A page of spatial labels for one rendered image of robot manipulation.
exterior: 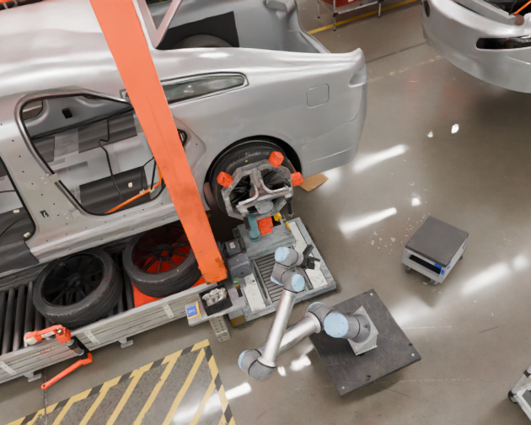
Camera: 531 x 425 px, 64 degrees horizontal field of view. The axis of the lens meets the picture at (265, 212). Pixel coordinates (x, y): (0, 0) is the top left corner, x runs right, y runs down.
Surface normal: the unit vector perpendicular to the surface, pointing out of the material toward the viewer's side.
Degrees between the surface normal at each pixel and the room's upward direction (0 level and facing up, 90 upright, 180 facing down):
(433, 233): 0
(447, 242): 0
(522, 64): 90
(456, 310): 0
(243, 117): 90
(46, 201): 89
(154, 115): 90
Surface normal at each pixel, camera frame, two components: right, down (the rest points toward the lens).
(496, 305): -0.13, -0.68
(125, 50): 0.32, 0.66
